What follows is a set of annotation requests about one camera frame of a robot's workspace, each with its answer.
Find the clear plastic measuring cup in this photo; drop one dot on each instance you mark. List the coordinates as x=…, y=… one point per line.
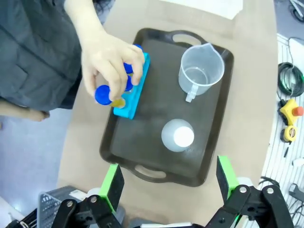
x=202, y=73

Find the yellow emergency stop button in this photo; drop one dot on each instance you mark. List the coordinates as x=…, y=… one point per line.
x=289, y=111

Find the white plastic bottle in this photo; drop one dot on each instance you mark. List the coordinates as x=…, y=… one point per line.
x=94, y=192
x=179, y=136

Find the person in dark grey jacket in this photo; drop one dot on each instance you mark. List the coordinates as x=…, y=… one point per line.
x=35, y=47

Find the grey plastic lattice basket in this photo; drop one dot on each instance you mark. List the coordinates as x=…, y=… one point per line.
x=51, y=202

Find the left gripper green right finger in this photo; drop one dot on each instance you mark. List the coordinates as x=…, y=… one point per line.
x=226, y=180

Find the person's right hand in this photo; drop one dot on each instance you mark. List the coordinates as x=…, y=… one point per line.
x=39, y=115

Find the person's left hand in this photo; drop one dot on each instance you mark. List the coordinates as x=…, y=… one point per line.
x=107, y=54

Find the dark brown serving tray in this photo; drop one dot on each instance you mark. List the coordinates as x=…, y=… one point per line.
x=166, y=111

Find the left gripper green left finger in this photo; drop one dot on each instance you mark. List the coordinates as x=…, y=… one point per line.
x=111, y=187

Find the person's right forearm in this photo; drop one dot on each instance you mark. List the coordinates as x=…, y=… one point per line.
x=12, y=107

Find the white slatted platform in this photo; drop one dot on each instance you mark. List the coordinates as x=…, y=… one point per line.
x=278, y=154

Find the blue test tube rack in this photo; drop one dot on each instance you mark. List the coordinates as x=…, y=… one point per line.
x=140, y=90

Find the yellow tape measure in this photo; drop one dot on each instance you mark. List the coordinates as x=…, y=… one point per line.
x=290, y=134

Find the person's left forearm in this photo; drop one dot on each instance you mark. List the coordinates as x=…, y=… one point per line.
x=80, y=16

